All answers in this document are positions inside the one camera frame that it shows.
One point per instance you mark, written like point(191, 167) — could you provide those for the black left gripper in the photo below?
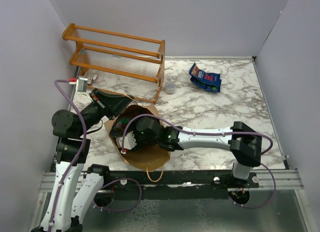
point(118, 103)

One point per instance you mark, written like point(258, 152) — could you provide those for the brown paper bag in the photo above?
point(146, 157)

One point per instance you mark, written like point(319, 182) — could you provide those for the blue red chips bag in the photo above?
point(206, 78)

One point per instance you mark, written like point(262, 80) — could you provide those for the blue green chips bag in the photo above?
point(215, 88)

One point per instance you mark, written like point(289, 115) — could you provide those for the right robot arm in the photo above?
point(241, 140)

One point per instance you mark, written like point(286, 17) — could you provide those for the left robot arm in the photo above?
point(67, 206)

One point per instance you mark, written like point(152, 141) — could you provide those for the red white snack packets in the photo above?
point(118, 127)

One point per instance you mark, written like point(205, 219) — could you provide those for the white red small card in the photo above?
point(91, 77)

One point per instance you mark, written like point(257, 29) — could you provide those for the orange wooden shelf rack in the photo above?
point(123, 63)

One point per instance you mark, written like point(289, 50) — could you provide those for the small clear plastic jar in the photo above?
point(170, 87)

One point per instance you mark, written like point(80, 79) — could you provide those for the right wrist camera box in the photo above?
point(127, 143)

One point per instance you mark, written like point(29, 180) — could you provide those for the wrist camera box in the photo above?
point(127, 143)
point(82, 84)

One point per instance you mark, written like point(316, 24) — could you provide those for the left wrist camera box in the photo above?
point(82, 84)

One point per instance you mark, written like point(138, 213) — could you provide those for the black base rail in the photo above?
point(173, 185)

